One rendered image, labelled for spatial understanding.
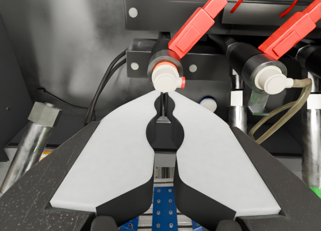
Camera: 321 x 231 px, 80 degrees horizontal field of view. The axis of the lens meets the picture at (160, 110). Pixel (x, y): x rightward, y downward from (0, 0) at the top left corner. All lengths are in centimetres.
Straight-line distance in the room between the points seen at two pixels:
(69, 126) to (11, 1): 26
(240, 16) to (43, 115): 22
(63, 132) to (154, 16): 33
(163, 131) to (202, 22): 32
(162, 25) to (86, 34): 22
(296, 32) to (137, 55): 17
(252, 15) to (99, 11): 27
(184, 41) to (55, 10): 32
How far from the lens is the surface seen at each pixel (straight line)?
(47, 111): 18
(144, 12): 25
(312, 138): 25
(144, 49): 27
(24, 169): 19
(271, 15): 27
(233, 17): 25
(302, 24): 20
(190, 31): 17
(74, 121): 51
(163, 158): 40
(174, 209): 79
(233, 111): 21
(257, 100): 18
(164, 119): 17
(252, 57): 18
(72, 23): 44
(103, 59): 44
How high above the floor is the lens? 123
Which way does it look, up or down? 58 degrees down
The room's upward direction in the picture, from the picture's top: 179 degrees counter-clockwise
